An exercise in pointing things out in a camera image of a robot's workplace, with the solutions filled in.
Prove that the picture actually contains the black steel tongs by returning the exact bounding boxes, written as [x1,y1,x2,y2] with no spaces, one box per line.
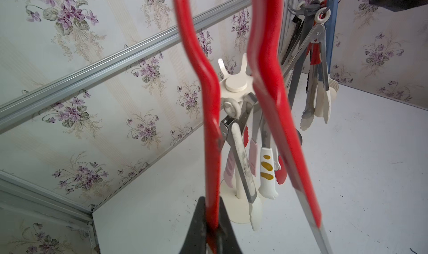
[281,16,303,66]

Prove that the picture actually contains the white cat paw tongs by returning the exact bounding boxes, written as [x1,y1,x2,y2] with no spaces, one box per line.
[257,116,280,200]

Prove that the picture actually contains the cream steel tongs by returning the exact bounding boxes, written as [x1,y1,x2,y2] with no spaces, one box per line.
[280,2,332,130]

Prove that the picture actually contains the dark grey utensil rack stand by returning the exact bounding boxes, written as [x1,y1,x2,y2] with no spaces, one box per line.
[285,0,322,144]

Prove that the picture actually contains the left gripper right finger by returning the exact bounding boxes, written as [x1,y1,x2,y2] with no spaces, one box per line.
[217,198,243,254]

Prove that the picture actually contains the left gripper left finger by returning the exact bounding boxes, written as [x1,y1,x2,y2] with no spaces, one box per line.
[179,197,207,254]

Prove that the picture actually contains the cream utensil rack stand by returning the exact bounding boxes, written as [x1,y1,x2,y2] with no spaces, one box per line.
[218,55,262,207]

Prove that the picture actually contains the red handled steel tongs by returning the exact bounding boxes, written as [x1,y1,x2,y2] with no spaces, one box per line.
[300,43,321,131]

